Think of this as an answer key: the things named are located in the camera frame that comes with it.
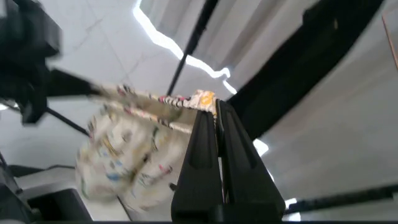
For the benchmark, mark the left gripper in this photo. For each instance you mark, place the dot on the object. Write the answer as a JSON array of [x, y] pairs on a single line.
[[28, 84]]

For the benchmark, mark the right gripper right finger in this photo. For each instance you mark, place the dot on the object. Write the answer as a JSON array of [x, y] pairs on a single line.
[[248, 186]]

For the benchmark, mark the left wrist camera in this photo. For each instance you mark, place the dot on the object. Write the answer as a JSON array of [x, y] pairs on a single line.
[[28, 28]]

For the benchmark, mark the cream printed garment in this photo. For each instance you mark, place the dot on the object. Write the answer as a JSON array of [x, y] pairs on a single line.
[[130, 155]]

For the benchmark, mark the pink clothes hanger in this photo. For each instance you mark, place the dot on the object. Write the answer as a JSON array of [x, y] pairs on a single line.
[[391, 43]]

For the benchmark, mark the black clothes rack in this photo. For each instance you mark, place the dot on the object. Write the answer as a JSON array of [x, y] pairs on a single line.
[[193, 40]]

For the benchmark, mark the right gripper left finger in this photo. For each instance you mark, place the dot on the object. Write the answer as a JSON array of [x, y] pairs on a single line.
[[199, 186]]

